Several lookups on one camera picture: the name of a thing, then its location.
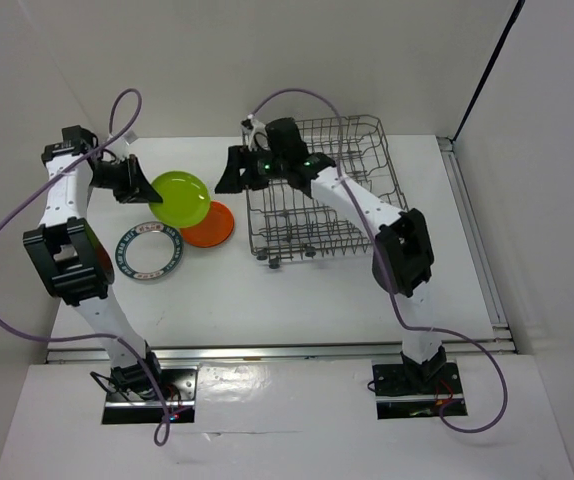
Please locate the aluminium front rail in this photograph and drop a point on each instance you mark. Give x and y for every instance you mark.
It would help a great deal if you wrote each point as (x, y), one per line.
(265, 353)

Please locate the orange plate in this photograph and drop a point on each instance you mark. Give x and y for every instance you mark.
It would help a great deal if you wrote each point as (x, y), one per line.
(214, 229)

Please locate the aluminium rail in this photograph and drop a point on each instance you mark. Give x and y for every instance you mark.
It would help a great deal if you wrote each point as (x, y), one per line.
(503, 336)
(265, 353)

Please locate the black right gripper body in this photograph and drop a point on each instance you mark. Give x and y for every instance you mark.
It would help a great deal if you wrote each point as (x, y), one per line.
(264, 166)

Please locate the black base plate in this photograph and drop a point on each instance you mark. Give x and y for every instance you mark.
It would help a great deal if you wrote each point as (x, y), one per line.
(398, 398)
(123, 407)

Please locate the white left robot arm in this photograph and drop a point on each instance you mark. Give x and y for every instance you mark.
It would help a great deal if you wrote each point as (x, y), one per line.
(73, 264)

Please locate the green patterned white plate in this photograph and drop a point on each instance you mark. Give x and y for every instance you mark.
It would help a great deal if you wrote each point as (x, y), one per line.
(149, 251)

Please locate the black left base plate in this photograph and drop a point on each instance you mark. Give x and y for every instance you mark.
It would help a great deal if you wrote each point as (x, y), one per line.
(123, 407)

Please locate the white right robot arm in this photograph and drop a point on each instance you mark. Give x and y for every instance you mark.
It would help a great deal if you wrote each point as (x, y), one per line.
(402, 251)

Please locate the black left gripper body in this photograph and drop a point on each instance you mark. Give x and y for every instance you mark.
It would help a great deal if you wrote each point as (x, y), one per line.
(113, 176)

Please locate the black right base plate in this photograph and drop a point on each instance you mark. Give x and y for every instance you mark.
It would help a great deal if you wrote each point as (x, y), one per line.
(398, 398)

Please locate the black corner pole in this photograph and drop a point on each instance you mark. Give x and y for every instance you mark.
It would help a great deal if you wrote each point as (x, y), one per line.
(515, 12)

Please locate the lime green plate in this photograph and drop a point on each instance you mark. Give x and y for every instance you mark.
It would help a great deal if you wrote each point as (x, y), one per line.
(185, 199)

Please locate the grey wire dish rack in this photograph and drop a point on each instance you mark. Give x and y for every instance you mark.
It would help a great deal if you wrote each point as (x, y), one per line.
(285, 225)

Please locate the aluminium right side rail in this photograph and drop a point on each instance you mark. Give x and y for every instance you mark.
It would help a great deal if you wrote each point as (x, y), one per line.
(503, 336)

